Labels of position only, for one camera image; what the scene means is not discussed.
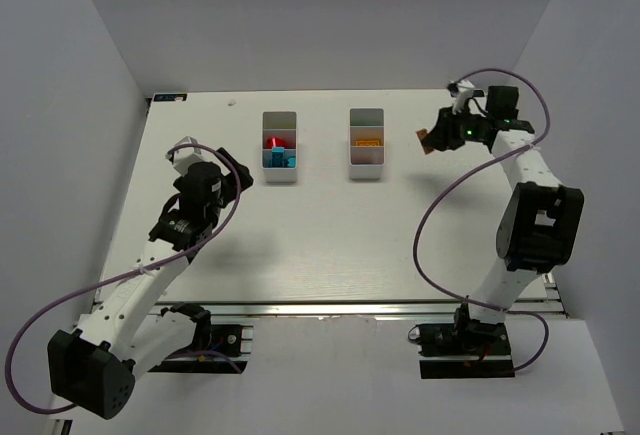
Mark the left white divided container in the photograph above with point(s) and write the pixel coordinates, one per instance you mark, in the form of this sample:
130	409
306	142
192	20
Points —
281	124

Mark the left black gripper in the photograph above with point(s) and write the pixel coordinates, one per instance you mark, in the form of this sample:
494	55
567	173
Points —
232	175

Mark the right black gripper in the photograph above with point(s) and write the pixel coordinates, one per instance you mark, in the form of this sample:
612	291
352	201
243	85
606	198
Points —
447	129

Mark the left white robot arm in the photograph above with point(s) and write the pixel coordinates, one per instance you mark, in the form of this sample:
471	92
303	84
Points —
96	366

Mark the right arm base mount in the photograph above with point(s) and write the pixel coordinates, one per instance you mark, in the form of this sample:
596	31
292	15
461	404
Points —
462	349

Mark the left blue table label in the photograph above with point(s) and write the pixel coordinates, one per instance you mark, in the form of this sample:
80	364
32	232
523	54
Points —
169	97

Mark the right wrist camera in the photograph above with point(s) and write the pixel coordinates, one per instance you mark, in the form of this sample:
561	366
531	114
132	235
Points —
462	91

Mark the orange lego plate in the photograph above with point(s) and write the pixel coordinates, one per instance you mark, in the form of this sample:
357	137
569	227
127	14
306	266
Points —
423	137

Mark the white divided container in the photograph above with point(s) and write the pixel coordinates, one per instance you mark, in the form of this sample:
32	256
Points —
366	163
281	124

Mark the red round lego piece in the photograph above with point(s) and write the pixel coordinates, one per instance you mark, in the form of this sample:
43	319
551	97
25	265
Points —
275	142

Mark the yellow orange teal lego stack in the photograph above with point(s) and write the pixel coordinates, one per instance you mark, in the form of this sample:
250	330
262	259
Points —
368	143

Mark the right white divided container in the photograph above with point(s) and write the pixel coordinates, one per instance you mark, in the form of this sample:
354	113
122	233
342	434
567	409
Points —
366	163

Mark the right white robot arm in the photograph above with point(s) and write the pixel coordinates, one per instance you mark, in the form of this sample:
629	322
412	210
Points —
539	226

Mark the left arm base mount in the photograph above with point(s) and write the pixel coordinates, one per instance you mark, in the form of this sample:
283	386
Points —
216	348

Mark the aluminium rail frame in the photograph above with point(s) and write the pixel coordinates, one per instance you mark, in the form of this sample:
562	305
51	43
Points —
332	309

